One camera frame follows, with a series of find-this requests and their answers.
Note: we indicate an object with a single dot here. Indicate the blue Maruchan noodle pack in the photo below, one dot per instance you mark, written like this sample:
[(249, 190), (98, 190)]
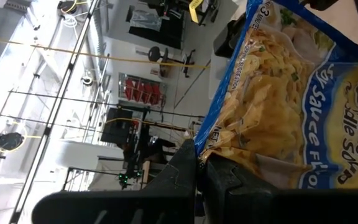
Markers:
[(275, 109)]

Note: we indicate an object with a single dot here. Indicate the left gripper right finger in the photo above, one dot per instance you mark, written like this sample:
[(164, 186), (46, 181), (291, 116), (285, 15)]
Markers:
[(259, 207)]

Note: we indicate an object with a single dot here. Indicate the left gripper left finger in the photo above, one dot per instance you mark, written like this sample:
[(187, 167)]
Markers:
[(135, 205)]

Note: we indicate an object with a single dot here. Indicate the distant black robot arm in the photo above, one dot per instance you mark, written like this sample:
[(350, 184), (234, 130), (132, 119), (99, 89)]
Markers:
[(132, 161)]

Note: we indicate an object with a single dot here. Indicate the long ceiling light bar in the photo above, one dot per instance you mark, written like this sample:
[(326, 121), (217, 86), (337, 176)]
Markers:
[(55, 109)]

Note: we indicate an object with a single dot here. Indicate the gray draped cloth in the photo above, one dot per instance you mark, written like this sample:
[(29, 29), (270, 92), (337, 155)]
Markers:
[(145, 20)]

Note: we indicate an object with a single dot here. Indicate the red storage rack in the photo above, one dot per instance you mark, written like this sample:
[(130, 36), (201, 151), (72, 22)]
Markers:
[(141, 91)]

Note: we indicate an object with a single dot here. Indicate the black round stool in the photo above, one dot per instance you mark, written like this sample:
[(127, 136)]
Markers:
[(154, 53)]

